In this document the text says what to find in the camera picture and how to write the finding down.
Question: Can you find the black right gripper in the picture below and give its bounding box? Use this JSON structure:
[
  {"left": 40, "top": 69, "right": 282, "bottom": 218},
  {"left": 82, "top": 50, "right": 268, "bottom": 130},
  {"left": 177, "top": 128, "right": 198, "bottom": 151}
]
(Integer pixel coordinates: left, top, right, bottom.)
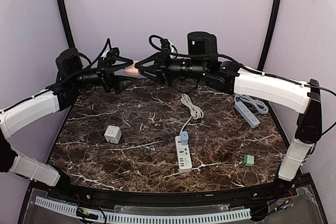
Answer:
[{"left": 135, "top": 48, "right": 207, "bottom": 87}]

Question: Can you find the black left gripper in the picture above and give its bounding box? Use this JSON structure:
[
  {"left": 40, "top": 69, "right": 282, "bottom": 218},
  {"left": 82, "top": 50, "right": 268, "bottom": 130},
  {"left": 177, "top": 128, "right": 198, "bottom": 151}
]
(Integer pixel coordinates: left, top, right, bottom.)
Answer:
[{"left": 70, "top": 51, "right": 137, "bottom": 94}]

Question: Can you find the pink plug charger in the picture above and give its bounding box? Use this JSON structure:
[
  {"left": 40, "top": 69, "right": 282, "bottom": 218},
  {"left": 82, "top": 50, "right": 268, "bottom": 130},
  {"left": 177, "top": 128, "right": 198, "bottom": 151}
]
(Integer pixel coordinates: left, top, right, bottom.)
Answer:
[{"left": 124, "top": 61, "right": 140, "bottom": 77}]

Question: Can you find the white cube socket adapter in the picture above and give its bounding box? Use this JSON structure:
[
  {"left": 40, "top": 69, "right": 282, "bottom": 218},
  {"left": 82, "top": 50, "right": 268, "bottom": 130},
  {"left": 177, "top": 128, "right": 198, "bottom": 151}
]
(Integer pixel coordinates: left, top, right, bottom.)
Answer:
[{"left": 104, "top": 125, "right": 122, "bottom": 144}]

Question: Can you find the blue plug charger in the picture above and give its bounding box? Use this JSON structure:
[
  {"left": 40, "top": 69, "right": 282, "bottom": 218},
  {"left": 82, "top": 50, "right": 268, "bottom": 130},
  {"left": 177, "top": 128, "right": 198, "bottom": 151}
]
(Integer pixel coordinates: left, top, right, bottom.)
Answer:
[{"left": 180, "top": 131, "right": 189, "bottom": 146}]

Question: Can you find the white power strip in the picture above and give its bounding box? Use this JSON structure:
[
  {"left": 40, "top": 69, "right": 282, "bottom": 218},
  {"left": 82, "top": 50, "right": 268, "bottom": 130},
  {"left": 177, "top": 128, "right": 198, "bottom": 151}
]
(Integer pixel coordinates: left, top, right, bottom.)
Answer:
[{"left": 175, "top": 136, "right": 192, "bottom": 173}]

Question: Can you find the grey blue power strip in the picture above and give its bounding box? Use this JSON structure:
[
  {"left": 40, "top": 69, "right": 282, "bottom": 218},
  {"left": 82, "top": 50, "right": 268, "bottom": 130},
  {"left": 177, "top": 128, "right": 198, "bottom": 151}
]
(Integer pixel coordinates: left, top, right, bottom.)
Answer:
[{"left": 234, "top": 101, "right": 260, "bottom": 129}]

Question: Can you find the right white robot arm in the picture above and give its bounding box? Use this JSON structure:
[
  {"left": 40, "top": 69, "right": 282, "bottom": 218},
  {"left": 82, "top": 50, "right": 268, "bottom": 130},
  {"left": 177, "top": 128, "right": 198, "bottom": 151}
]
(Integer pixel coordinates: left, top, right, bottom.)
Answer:
[{"left": 135, "top": 38, "right": 325, "bottom": 200}]

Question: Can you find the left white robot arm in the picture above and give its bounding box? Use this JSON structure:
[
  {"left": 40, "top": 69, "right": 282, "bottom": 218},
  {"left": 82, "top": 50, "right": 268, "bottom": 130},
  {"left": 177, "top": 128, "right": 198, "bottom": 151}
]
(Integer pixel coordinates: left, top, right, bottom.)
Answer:
[{"left": 1, "top": 45, "right": 135, "bottom": 201}]

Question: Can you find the green plug charger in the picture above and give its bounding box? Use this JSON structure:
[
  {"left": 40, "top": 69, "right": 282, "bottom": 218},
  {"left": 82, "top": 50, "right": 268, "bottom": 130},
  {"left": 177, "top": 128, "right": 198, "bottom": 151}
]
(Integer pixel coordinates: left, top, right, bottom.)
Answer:
[{"left": 243, "top": 154, "right": 255, "bottom": 166}]

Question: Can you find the small circuit board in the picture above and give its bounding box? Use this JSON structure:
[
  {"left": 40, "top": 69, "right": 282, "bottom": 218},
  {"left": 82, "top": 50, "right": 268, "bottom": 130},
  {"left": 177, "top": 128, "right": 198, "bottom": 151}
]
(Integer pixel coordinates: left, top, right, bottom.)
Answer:
[{"left": 76, "top": 208, "right": 98, "bottom": 220}]

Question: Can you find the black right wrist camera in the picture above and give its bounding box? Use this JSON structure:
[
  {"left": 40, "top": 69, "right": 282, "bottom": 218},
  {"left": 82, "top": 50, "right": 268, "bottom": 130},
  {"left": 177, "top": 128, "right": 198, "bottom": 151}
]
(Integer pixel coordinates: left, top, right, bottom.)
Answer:
[{"left": 187, "top": 31, "right": 218, "bottom": 62}]

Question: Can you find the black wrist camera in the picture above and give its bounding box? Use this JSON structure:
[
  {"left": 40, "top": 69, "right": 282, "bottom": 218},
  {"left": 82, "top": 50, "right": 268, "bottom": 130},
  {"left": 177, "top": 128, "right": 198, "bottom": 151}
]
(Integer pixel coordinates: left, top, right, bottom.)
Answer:
[
  {"left": 187, "top": 31, "right": 218, "bottom": 62},
  {"left": 56, "top": 48, "right": 83, "bottom": 78}
]

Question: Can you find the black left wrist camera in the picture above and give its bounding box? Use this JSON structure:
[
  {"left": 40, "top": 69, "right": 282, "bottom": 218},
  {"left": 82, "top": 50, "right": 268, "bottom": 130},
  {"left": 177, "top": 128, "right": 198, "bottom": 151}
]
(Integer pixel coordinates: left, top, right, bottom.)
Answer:
[{"left": 56, "top": 48, "right": 83, "bottom": 78}]

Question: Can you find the white power strip cable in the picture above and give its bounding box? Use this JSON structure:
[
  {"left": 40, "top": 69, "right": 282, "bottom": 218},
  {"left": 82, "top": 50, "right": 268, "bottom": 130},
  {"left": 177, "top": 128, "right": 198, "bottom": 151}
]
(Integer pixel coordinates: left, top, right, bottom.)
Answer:
[{"left": 178, "top": 92, "right": 205, "bottom": 136}]

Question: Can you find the left black frame post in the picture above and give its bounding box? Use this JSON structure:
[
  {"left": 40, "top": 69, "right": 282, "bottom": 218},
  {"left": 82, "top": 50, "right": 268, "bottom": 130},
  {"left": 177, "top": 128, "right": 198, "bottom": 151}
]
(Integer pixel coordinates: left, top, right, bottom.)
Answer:
[{"left": 57, "top": 0, "right": 75, "bottom": 48}]

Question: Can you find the black frame post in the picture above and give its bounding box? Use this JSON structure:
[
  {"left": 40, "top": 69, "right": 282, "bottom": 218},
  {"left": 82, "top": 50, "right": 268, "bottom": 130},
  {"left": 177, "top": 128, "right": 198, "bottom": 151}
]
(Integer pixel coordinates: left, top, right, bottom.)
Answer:
[
  {"left": 57, "top": 0, "right": 75, "bottom": 48},
  {"left": 257, "top": 0, "right": 281, "bottom": 71}
]

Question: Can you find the grey power strip cable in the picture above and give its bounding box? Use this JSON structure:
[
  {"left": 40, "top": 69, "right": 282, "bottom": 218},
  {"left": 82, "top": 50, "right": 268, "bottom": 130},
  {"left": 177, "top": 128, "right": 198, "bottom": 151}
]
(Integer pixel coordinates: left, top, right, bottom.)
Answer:
[{"left": 235, "top": 95, "right": 270, "bottom": 116}]

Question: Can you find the white slotted cable duct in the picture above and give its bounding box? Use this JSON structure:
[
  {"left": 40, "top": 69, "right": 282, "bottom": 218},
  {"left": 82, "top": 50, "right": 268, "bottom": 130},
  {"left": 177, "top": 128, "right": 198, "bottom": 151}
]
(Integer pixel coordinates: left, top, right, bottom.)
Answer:
[{"left": 35, "top": 196, "right": 251, "bottom": 223}]

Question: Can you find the right black frame post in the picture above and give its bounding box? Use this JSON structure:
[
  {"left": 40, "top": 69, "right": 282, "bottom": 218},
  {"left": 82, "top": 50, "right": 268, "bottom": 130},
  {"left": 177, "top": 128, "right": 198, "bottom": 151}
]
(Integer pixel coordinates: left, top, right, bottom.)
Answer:
[{"left": 257, "top": 0, "right": 281, "bottom": 71}]

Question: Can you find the black front rail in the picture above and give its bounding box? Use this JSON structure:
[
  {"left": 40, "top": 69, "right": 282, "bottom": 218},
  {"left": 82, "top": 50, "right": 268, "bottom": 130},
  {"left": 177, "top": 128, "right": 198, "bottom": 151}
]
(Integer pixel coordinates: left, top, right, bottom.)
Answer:
[{"left": 28, "top": 175, "right": 313, "bottom": 210}]

